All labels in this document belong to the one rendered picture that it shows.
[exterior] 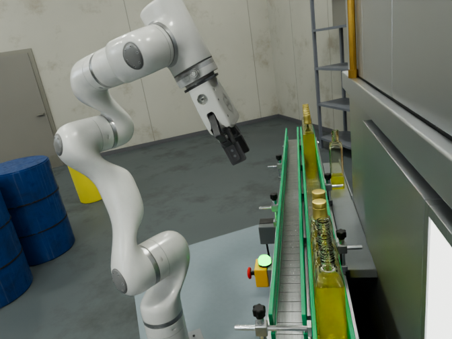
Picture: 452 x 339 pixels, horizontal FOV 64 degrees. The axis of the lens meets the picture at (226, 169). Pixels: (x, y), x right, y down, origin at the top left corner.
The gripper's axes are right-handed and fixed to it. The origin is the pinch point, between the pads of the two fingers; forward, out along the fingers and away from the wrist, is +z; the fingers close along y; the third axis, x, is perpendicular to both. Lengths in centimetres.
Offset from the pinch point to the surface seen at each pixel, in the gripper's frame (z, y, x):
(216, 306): 63, 43, 50
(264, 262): 46, 33, 19
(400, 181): 13.7, -12.0, -24.9
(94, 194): 42, 334, 297
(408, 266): 25.6, -17.1, -20.6
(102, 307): 93, 130, 187
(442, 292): 20.8, -29.9, -22.6
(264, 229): 47, 59, 23
